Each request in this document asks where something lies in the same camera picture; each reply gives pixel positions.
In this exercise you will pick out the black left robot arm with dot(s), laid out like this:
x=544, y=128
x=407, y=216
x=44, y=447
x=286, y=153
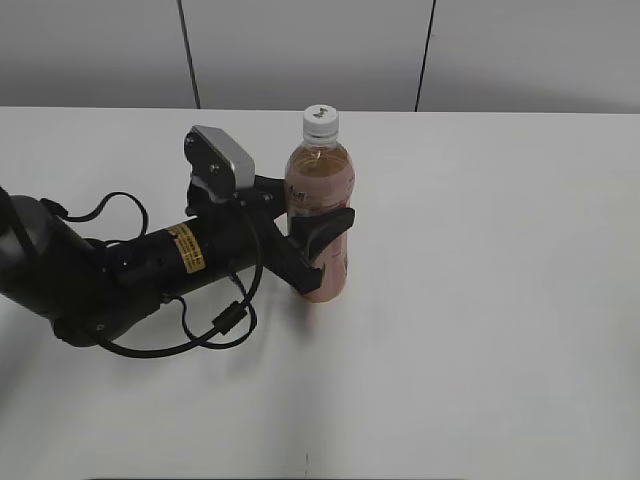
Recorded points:
x=93, y=291

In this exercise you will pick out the pink peach tea bottle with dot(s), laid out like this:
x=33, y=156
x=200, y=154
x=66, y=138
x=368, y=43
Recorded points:
x=320, y=178

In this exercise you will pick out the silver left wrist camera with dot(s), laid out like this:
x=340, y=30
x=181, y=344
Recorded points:
x=219, y=164

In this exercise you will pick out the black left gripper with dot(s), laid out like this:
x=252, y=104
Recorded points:
x=235, y=234

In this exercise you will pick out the white bottle cap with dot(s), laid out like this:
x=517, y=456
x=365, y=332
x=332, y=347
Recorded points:
x=320, y=124

